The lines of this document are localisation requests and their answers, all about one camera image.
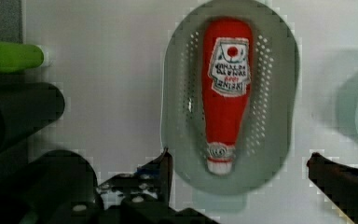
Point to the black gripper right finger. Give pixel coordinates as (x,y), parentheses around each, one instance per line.
(338,182)

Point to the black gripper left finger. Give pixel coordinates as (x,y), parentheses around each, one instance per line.
(153,179)

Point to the red plush ketchup bottle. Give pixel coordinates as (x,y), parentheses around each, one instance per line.
(226,82)

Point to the green oval strainer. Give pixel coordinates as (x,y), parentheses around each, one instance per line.
(265,134)

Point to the black cylinder holder lower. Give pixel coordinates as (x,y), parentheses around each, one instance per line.
(57,188)

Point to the black cylinder holder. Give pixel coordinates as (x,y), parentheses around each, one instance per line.
(57,188)
(27,108)

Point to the black cylinder holder upper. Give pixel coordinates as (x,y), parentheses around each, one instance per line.
(27,108)

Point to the green plush toy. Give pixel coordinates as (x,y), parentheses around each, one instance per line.
(16,57)

